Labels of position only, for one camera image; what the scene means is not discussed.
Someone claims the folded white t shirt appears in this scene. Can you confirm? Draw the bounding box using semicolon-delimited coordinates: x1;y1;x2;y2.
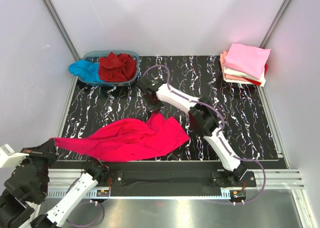
222;66;257;85

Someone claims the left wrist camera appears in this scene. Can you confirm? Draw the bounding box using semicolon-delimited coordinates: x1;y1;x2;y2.
0;144;16;168

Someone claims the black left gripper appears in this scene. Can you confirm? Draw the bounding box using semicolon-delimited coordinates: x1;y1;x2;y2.
16;137;59;198

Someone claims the folded pink t shirt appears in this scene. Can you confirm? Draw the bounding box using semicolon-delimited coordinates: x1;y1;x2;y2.
224;43;271;79

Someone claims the cyan blue t shirt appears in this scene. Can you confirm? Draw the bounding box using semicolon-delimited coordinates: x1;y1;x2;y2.
68;60;107;84

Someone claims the folded salmon t shirt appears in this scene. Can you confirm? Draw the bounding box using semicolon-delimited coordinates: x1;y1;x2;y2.
219;50;253;83

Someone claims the folded red t shirt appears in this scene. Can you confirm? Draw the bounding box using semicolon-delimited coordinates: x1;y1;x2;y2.
244;64;268;87

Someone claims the black marble pattern mat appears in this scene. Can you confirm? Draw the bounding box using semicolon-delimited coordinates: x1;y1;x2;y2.
61;56;279;161

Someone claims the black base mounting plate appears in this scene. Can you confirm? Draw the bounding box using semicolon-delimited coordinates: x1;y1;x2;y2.
97;161;257;198

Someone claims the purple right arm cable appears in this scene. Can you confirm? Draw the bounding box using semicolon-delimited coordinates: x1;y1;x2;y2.
141;64;266;205

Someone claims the dark red t shirt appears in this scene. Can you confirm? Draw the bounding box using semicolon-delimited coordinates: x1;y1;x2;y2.
98;52;137;82

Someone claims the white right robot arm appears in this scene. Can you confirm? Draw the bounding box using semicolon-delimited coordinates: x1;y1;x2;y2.
136;77;248;186

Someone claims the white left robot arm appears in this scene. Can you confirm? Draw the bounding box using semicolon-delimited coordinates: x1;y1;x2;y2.
0;139;109;227

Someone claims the magenta t shirt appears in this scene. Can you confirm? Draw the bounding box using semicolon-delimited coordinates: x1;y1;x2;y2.
54;113;190;162

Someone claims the blue plastic basket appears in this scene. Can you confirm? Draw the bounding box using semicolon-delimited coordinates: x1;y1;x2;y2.
77;51;140;87

